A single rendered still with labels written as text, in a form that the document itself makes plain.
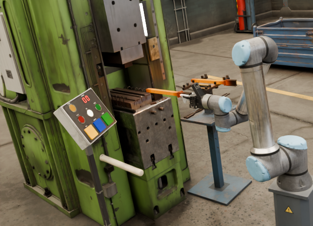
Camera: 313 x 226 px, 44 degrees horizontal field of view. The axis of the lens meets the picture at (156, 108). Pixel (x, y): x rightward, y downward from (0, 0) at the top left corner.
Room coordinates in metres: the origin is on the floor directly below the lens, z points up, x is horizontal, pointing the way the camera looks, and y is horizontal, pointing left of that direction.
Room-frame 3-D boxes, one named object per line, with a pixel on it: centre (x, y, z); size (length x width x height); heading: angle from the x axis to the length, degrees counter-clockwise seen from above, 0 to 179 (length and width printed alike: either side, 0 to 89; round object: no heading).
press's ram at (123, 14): (2.93, 0.20, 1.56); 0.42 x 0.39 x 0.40; 39
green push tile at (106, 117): (2.35, 0.32, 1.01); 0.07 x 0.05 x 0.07; 154
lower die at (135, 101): (2.90, 0.23, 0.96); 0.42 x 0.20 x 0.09; 39
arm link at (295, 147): (1.89, -0.68, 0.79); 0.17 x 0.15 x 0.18; 112
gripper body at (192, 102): (2.32, -0.27, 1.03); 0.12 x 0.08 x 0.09; 39
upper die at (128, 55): (2.90, 0.23, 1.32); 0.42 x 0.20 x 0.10; 39
